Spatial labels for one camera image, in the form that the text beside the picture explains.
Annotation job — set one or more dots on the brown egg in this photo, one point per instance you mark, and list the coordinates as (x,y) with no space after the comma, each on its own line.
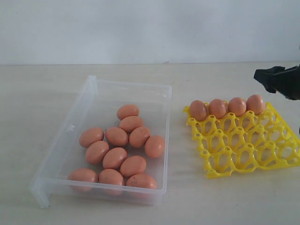
(133,165)
(114,158)
(90,136)
(256,104)
(218,108)
(84,175)
(127,110)
(142,180)
(113,177)
(128,124)
(139,136)
(154,146)
(116,136)
(237,106)
(198,110)
(96,152)

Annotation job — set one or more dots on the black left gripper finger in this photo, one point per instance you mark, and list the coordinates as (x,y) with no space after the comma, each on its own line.
(286,81)

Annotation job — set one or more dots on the clear plastic bin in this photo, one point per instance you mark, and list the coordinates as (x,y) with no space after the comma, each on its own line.
(96,105)

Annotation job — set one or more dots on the yellow plastic egg tray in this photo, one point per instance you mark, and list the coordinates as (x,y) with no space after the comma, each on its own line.
(244,144)

